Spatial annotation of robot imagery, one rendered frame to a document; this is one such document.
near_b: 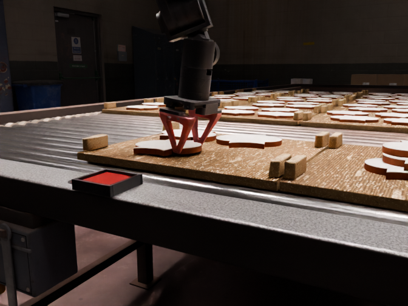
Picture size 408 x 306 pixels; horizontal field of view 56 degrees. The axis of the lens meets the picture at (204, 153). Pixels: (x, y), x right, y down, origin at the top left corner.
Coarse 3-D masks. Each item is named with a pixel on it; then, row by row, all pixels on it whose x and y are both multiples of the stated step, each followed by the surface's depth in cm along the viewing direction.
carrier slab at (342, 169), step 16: (320, 160) 68; (336, 160) 68; (352, 160) 68; (304, 176) 58; (320, 176) 58; (336, 176) 58; (352, 176) 58; (368, 176) 58; (384, 176) 58; (304, 192) 54; (320, 192) 53; (336, 192) 52; (352, 192) 50; (368, 192) 50; (384, 192) 50; (400, 192) 50; (400, 208) 48
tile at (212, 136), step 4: (164, 132) 92; (176, 132) 92; (180, 132) 92; (200, 132) 92; (212, 132) 93; (160, 136) 88; (164, 136) 88; (176, 136) 87; (188, 136) 86; (200, 136) 86; (208, 136) 86; (212, 136) 87; (208, 140) 86; (212, 140) 87
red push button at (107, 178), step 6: (102, 174) 62; (108, 174) 62; (114, 174) 62; (120, 174) 62; (90, 180) 58; (96, 180) 58; (102, 180) 58; (108, 180) 58; (114, 180) 58; (120, 180) 58
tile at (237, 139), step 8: (224, 136) 86; (232, 136) 86; (240, 136) 86; (248, 136) 86; (256, 136) 86; (264, 136) 86; (272, 136) 86; (224, 144) 82; (232, 144) 79; (240, 144) 80; (248, 144) 79; (256, 144) 79; (264, 144) 78; (272, 144) 80; (280, 144) 82
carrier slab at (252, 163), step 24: (120, 144) 83; (216, 144) 83; (288, 144) 83; (312, 144) 83; (144, 168) 67; (168, 168) 65; (192, 168) 63; (216, 168) 63; (240, 168) 63; (264, 168) 63
